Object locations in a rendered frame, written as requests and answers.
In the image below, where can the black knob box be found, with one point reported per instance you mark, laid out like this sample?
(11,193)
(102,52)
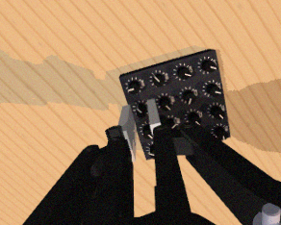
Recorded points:
(199,99)

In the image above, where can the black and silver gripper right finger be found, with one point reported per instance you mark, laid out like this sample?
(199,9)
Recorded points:
(249,193)

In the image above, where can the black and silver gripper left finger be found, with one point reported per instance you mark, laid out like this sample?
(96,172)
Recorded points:
(72,200)

